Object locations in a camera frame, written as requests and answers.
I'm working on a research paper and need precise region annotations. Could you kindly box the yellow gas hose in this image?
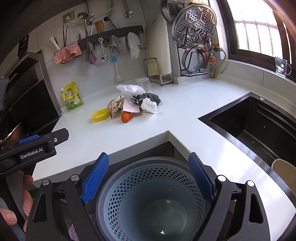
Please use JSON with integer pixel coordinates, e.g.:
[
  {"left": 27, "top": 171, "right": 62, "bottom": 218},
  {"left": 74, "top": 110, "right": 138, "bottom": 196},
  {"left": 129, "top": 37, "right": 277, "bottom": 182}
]
[{"left": 214, "top": 47, "right": 228, "bottom": 78}]

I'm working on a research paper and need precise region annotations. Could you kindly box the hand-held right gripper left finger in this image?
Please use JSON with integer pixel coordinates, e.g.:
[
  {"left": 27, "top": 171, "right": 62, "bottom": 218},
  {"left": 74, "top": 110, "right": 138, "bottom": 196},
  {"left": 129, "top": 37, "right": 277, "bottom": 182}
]
[{"left": 25, "top": 152, "right": 110, "bottom": 241}]

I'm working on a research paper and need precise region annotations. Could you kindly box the white power outlet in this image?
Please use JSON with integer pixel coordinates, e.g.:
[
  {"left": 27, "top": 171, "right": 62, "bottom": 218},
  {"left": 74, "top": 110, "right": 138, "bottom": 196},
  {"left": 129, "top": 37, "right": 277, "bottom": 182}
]
[{"left": 63, "top": 11, "right": 75, "bottom": 24}]

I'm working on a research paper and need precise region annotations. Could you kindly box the black wall controller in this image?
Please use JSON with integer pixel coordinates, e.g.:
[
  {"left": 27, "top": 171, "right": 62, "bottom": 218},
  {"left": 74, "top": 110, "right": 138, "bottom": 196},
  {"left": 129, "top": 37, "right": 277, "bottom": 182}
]
[{"left": 18, "top": 35, "right": 30, "bottom": 57}]

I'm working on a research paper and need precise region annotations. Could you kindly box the large grey rag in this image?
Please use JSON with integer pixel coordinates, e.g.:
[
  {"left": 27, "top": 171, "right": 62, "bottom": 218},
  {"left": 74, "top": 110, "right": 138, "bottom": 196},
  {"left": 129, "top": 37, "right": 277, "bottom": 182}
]
[{"left": 109, "top": 35, "right": 126, "bottom": 54}]

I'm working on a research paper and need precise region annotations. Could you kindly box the clear plastic bag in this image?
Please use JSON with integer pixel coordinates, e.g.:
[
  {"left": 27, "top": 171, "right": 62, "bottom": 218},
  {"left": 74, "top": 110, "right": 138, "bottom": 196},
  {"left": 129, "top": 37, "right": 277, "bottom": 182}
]
[{"left": 116, "top": 84, "right": 146, "bottom": 100}]

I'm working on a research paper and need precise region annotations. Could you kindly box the white rag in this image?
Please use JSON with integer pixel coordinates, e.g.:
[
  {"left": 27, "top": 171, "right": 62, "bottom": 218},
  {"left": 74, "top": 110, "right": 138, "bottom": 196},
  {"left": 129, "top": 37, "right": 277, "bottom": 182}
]
[{"left": 127, "top": 32, "right": 141, "bottom": 60}]

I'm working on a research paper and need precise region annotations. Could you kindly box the metal cutting board rack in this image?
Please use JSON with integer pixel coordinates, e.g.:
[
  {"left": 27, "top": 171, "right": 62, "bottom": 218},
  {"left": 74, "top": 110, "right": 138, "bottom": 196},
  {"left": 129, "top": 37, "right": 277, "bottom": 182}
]
[{"left": 143, "top": 57, "right": 173, "bottom": 87}]

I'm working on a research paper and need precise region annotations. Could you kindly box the yellow plastic lid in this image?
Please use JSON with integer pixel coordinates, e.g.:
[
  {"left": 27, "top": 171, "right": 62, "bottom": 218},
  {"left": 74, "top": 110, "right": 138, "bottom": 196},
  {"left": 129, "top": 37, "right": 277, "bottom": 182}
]
[{"left": 91, "top": 108, "right": 110, "bottom": 122}]

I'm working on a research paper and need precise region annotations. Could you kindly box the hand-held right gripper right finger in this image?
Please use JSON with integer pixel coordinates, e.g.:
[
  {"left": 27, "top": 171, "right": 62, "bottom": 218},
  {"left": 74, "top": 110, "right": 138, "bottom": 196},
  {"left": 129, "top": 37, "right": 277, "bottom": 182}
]
[{"left": 188, "top": 152, "right": 272, "bottom": 241}]

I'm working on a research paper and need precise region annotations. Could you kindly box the black integrated stove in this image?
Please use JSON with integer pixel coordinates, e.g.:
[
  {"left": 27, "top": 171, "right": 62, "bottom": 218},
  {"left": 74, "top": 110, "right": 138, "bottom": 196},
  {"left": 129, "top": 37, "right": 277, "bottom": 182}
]
[{"left": 0, "top": 50, "right": 63, "bottom": 149}]

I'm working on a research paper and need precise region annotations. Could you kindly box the person's left hand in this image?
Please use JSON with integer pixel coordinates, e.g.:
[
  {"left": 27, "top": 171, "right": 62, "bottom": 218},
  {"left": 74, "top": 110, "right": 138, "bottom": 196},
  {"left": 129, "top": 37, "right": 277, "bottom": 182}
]
[{"left": 0, "top": 174, "right": 34, "bottom": 232}]

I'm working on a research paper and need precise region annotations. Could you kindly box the brown wok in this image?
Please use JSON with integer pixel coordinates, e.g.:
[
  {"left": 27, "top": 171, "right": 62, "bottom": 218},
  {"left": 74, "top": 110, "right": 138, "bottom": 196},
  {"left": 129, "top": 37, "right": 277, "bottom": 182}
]
[{"left": 0, "top": 123, "right": 23, "bottom": 144}]

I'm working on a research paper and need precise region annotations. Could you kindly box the orange round fruit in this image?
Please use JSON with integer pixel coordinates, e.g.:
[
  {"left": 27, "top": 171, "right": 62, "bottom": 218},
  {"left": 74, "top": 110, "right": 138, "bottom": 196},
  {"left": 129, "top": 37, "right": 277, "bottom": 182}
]
[{"left": 121, "top": 111, "right": 133, "bottom": 123}]

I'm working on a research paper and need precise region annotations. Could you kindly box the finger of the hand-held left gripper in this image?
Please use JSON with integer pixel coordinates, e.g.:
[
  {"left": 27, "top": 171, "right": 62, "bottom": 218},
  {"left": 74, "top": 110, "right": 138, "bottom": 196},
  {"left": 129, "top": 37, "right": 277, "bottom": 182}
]
[{"left": 19, "top": 128, "right": 69, "bottom": 146}]

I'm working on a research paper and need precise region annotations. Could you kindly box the small grey rag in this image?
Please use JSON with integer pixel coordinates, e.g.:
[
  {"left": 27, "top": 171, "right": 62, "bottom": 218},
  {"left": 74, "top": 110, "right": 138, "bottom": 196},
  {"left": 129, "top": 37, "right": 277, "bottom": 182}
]
[{"left": 85, "top": 42, "right": 95, "bottom": 63}]

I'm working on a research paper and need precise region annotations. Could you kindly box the black cloth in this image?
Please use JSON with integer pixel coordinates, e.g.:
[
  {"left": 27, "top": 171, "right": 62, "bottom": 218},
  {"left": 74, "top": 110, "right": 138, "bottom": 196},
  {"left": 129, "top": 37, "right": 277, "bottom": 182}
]
[{"left": 132, "top": 93, "right": 162, "bottom": 107}]

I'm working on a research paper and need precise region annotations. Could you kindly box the white chopsticks bundle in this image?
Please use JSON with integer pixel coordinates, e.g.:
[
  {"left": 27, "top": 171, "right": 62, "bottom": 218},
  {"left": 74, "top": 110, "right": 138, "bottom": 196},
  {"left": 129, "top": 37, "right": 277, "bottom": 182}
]
[{"left": 50, "top": 36, "right": 62, "bottom": 50}]

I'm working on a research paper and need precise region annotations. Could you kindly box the white patterned paper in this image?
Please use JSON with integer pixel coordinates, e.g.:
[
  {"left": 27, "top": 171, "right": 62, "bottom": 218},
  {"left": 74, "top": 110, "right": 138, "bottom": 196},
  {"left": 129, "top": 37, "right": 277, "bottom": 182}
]
[{"left": 141, "top": 98, "right": 158, "bottom": 114}]

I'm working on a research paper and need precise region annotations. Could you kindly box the grey perforated trash bin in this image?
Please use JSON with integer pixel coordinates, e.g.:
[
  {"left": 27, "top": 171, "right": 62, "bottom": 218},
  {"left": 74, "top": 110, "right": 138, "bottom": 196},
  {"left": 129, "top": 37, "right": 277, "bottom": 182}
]
[{"left": 95, "top": 157, "right": 216, "bottom": 241}]

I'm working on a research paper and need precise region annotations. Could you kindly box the blue handled bottle brush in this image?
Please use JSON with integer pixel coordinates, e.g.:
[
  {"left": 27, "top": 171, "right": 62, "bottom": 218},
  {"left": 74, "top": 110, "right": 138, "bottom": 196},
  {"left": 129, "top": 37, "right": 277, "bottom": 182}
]
[{"left": 112, "top": 54, "right": 122, "bottom": 82}]

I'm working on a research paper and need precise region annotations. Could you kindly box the clear plastic cup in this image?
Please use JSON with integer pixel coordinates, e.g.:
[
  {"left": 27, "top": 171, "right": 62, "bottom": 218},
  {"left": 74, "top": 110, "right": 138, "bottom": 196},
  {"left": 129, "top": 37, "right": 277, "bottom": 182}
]
[{"left": 136, "top": 77, "right": 152, "bottom": 93}]

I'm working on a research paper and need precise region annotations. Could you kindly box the red and white snack wrapper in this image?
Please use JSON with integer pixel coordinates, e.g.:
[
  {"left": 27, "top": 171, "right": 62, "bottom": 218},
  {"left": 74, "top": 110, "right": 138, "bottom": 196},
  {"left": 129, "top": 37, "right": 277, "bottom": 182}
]
[{"left": 107, "top": 95, "right": 125, "bottom": 120}]

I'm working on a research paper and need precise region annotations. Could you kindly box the orange gas valve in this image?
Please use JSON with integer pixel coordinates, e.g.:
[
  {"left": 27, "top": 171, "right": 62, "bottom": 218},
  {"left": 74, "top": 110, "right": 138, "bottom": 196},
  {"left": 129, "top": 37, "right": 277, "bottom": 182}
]
[{"left": 208, "top": 52, "right": 218, "bottom": 78}]

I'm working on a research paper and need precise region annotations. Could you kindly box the glass mug with cartoon print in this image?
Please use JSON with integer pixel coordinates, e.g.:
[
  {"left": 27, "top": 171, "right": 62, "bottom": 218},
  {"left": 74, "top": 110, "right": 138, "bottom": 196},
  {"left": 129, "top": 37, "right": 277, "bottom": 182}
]
[{"left": 275, "top": 57, "right": 292, "bottom": 76}]

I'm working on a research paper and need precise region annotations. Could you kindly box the black sink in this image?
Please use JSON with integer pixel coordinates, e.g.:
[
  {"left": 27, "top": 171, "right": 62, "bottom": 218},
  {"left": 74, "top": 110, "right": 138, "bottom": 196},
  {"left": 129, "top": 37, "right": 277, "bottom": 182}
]
[{"left": 198, "top": 92, "right": 296, "bottom": 167}]

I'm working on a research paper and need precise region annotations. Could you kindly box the metal spoon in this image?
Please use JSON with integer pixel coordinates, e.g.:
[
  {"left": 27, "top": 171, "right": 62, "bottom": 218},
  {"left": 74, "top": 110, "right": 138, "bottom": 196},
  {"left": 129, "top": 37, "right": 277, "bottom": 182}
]
[{"left": 98, "top": 37, "right": 108, "bottom": 62}]

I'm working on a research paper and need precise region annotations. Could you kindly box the pink sponge cloth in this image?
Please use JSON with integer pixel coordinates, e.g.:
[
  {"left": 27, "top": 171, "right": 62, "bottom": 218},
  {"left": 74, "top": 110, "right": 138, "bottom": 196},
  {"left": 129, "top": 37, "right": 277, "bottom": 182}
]
[{"left": 54, "top": 43, "right": 82, "bottom": 65}]

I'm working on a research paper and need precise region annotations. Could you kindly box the yellow seasoning pouch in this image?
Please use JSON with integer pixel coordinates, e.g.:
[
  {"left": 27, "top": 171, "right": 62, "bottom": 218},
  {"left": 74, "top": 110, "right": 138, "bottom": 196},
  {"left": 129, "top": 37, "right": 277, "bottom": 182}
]
[{"left": 60, "top": 82, "right": 84, "bottom": 113}]

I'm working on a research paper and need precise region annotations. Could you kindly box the purple patterned floor cloth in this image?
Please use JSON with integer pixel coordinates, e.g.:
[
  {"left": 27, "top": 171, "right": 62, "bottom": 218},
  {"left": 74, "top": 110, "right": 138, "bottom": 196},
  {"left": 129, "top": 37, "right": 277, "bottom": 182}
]
[{"left": 69, "top": 222, "right": 80, "bottom": 241}]

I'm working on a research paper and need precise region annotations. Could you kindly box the brown framed window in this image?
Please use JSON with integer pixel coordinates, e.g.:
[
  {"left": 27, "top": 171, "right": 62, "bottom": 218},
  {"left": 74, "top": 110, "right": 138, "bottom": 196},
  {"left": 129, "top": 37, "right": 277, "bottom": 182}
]
[{"left": 217, "top": 0, "right": 296, "bottom": 70}]

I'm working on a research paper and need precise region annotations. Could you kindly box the clear packaging with pink card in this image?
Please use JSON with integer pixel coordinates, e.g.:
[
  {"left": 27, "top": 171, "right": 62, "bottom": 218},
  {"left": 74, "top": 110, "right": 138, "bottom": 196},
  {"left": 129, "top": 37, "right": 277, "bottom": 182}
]
[{"left": 122, "top": 98, "right": 142, "bottom": 114}]

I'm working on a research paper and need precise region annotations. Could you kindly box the beige rounded object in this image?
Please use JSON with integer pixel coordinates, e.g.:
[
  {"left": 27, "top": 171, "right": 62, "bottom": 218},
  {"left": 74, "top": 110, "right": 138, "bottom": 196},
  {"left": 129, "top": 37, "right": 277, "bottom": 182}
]
[{"left": 272, "top": 159, "right": 296, "bottom": 186}]

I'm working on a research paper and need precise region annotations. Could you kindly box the white cutting board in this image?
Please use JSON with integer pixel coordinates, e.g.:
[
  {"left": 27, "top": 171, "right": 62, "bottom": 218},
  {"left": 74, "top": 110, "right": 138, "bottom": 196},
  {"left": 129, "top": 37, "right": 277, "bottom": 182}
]
[{"left": 148, "top": 17, "right": 173, "bottom": 77}]

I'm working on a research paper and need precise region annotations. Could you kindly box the metal water hose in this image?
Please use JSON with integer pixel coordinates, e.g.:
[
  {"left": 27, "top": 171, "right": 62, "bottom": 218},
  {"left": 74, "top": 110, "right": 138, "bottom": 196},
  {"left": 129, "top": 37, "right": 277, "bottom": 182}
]
[
  {"left": 103, "top": 0, "right": 121, "bottom": 29},
  {"left": 124, "top": 0, "right": 134, "bottom": 19},
  {"left": 84, "top": 0, "right": 96, "bottom": 37}
]

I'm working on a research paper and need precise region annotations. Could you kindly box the dark grey hook rail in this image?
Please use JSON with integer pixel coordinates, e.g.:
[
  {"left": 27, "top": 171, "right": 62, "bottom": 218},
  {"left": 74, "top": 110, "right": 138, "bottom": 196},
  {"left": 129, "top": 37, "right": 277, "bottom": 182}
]
[{"left": 77, "top": 25, "right": 144, "bottom": 48}]

